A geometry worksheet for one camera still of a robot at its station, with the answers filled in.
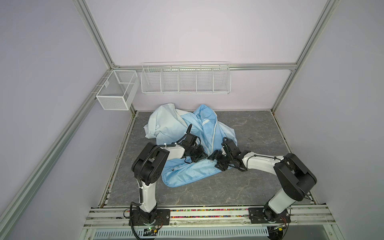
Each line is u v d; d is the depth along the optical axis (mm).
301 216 754
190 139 796
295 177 462
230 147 723
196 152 851
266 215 656
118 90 971
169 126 1002
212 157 834
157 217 737
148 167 512
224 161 789
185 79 994
